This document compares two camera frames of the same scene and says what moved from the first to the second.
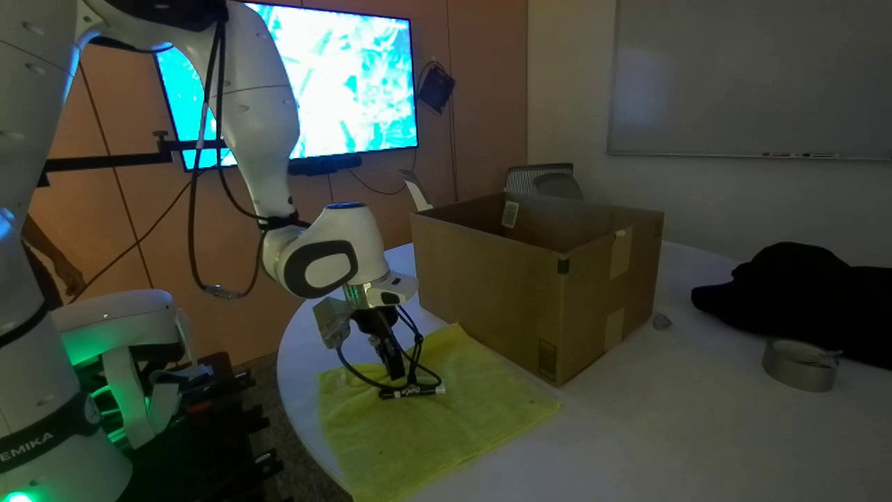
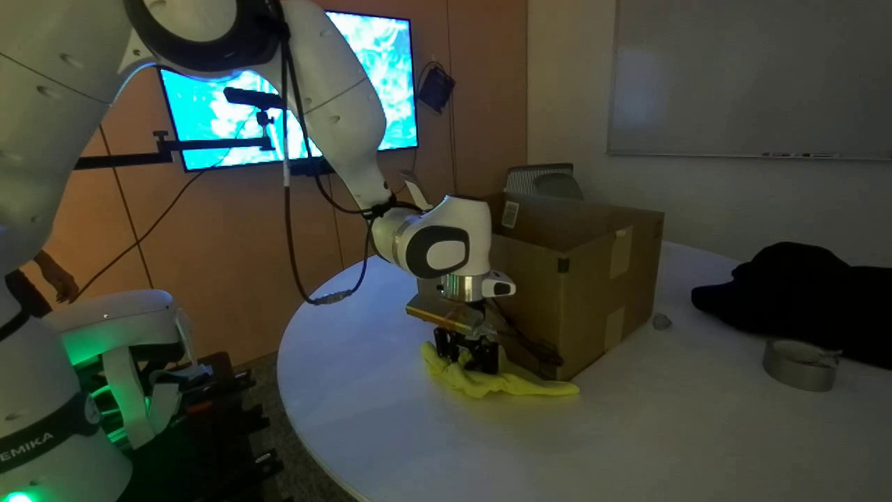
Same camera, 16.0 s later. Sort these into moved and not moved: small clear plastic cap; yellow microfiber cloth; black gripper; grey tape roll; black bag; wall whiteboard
Moved: black gripper; yellow microfiber cloth
Not moved: small clear plastic cap; grey tape roll; wall whiteboard; black bag
